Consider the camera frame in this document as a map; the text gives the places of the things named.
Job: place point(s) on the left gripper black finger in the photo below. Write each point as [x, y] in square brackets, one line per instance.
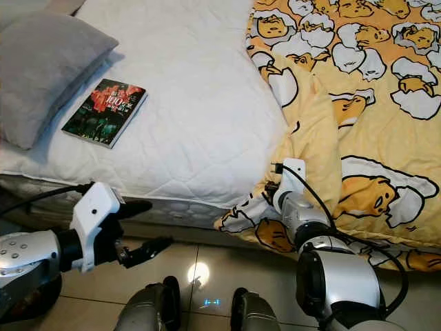
[148, 249]
[136, 205]

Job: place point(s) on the dark red-green cover book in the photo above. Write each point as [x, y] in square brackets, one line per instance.
[107, 114]

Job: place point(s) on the yellow cartoon egg blanket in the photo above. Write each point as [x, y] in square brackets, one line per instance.
[386, 138]

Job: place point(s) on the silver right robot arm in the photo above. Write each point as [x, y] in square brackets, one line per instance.
[344, 276]

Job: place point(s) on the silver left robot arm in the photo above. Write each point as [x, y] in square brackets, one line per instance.
[27, 258]

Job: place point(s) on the grey bed base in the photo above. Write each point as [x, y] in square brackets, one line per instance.
[179, 214]

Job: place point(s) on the grey robot left leg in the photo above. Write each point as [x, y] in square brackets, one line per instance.
[145, 310]

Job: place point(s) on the grey robot leg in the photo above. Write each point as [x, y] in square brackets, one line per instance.
[145, 310]
[258, 314]

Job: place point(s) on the white quilted mattress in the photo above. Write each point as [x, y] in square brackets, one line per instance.
[193, 103]

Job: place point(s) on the grey robot right leg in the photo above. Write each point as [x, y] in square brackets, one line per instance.
[258, 314]

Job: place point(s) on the grey pillow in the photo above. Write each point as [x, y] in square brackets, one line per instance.
[55, 69]

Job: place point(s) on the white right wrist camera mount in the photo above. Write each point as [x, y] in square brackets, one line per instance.
[293, 176]

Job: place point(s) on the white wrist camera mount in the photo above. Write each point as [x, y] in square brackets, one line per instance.
[96, 221]
[293, 176]

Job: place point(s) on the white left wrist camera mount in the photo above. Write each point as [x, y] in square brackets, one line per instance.
[96, 221]

